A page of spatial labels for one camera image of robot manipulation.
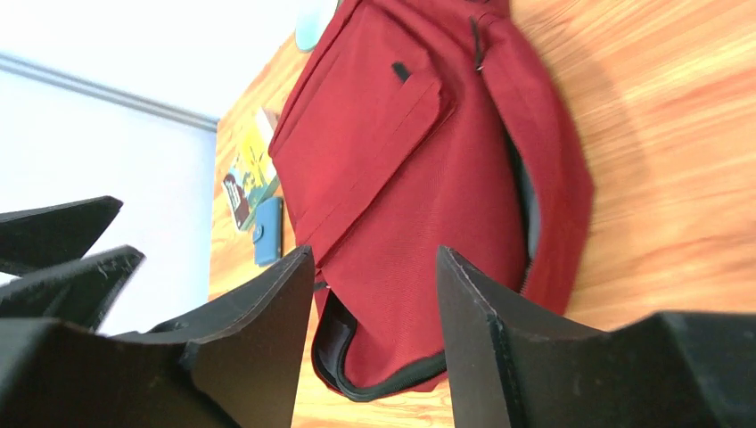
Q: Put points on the dark red student backpack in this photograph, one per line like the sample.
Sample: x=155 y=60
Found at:
x=415 y=125

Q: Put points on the pale green ceramic bowl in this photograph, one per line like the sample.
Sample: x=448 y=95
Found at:
x=312 y=19

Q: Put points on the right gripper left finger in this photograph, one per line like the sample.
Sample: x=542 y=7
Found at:
x=232 y=362

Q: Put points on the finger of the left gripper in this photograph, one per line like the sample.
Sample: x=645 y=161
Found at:
x=80 y=292
x=49 y=236

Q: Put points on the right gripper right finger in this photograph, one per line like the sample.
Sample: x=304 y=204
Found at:
x=512 y=363

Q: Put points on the small blue wallet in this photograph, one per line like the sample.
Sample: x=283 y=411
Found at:
x=267 y=235

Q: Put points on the yellow teal cover book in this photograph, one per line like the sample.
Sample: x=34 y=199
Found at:
x=251 y=177

